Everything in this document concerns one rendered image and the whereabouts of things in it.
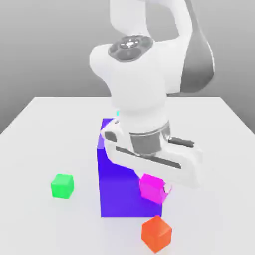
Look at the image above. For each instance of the small orange cube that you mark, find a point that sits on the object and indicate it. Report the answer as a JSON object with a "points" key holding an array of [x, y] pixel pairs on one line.
{"points": [[156, 234]]}

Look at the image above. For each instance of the small green cube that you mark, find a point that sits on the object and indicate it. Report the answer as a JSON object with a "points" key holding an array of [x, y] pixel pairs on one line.
{"points": [[62, 186]]}

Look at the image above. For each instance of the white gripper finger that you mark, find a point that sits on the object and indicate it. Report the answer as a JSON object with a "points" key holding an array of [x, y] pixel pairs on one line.
{"points": [[168, 187]]}

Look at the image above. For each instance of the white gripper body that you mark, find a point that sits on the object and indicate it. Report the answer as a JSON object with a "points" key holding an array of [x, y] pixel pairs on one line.
{"points": [[179, 173]]}

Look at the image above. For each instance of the small magenta cube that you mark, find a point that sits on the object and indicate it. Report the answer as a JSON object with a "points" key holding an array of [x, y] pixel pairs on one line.
{"points": [[150, 187]]}

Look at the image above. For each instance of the large blue box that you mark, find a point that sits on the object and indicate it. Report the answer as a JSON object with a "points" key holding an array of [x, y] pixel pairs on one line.
{"points": [[119, 191]]}

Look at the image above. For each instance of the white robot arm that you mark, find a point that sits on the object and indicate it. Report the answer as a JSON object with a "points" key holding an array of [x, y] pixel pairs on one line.
{"points": [[137, 83]]}

